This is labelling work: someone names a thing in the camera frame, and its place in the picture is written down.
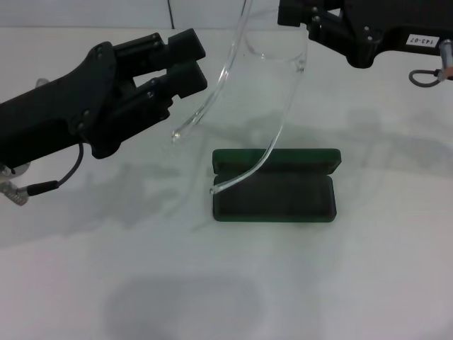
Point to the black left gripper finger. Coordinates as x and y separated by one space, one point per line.
185 47
187 79

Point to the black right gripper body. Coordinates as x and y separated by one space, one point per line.
400 21

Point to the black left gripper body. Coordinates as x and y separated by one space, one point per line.
53 117

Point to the clear plastic glasses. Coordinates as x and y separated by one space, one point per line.
223 72

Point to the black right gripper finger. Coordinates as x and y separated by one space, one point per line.
292 12

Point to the green glasses case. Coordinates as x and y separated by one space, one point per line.
276 209

